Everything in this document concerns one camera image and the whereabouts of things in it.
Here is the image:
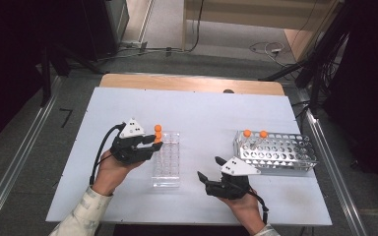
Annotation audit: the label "right hand-held gripper black cable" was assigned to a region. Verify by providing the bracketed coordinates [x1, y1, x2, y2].
[247, 190, 271, 226]

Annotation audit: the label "left hand-held gripper black cable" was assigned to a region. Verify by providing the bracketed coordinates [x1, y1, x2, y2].
[89, 122, 126, 186]

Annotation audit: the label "light wooden frame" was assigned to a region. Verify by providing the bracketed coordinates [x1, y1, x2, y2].
[181, 0, 347, 62]

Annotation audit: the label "person's right hand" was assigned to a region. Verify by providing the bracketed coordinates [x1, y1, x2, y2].
[219, 191, 267, 235]

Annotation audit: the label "metal floor rail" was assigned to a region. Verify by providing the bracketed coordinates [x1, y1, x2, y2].
[0, 76, 64, 236]
[295, 88, 369, 236]

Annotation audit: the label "clear plastic tube rack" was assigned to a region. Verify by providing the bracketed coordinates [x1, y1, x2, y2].
[151, 131, 181, 189]

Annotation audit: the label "grey floor cables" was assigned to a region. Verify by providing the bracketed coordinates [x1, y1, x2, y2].
[94, 44, 185, 64]

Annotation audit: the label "black cabinet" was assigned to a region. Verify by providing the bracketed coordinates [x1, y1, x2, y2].
[78, 0, 130, 62]

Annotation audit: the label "hand-held gripper black cable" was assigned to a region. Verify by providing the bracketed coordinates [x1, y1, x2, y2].
[247, 190, 271, 226]
[89, 122, 126, 186]

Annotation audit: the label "black curtain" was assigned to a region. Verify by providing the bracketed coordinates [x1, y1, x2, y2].
[321, 0, 378, 202]
[0, 0, 84, 155]

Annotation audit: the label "person's left hand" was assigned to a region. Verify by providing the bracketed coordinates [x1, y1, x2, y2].
[92, 148, 146, 198]

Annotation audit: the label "black tripod stand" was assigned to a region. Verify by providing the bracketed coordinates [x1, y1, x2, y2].
[38, 41, 106, 108]

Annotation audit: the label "clear rack with tubes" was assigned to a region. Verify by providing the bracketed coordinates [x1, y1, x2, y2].
[232, 130, 319, 173]

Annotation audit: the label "white floor cable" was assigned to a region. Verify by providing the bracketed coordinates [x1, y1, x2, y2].
[249, 40, 288, 67]

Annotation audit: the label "black hanging cable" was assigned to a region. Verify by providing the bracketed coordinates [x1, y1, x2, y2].
[185, 0, 206, 53]

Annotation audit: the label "grey power strip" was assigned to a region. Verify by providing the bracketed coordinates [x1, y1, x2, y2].
[120, 40, 149, 55]

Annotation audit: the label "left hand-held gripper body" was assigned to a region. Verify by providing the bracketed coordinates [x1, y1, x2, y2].
[109, 118, 154, 165]

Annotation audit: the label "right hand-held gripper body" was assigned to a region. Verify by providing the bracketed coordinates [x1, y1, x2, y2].
[205, 156, 262, 201]

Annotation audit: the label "black stand with cables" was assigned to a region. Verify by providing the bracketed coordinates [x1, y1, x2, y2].
[259, 0, 352, 116]

